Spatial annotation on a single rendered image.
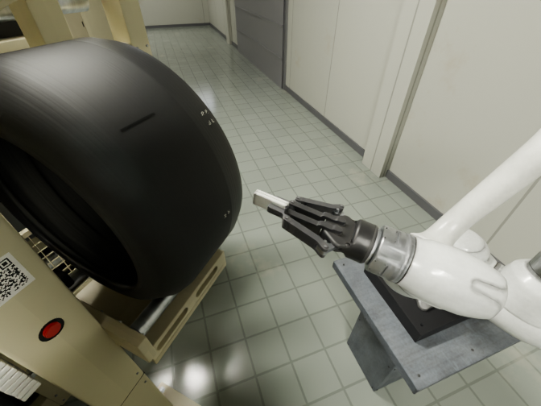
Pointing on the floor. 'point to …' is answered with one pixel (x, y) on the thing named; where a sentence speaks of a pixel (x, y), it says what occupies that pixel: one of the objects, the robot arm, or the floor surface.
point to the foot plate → (175, 396)
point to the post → (66, 337)
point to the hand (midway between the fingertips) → (270, 202)
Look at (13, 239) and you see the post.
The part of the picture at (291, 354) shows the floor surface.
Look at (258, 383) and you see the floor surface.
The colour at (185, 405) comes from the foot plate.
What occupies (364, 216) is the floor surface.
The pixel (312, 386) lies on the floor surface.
